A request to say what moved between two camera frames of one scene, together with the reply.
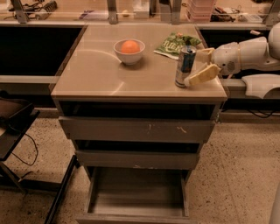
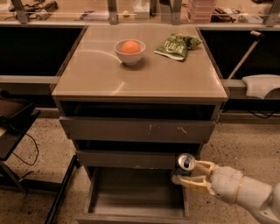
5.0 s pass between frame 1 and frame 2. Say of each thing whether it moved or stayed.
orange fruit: stayed
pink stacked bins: stayed
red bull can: moved
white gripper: moved
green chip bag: stayed
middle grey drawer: stayed
